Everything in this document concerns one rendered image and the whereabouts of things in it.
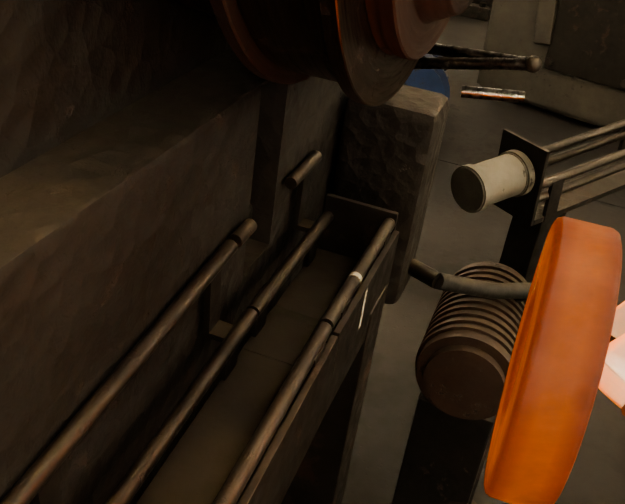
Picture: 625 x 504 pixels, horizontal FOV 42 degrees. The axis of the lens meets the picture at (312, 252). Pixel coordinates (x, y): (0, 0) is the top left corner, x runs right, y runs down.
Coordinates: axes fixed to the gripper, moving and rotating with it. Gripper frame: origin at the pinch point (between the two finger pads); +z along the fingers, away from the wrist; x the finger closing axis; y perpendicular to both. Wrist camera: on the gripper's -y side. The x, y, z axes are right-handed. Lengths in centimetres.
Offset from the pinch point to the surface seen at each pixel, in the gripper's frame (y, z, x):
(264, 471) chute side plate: -18.3, 10.3, 2.4
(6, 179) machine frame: -5.0, 29.8, 5.7
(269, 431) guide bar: -17.5, 11.3, 0.0
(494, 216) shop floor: -88, -11, -187
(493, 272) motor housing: -32, -3, -59
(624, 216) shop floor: -78, -48, -211
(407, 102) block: -9.6, 16.1, -41.2
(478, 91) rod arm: -0.3, 10.3, -27.7
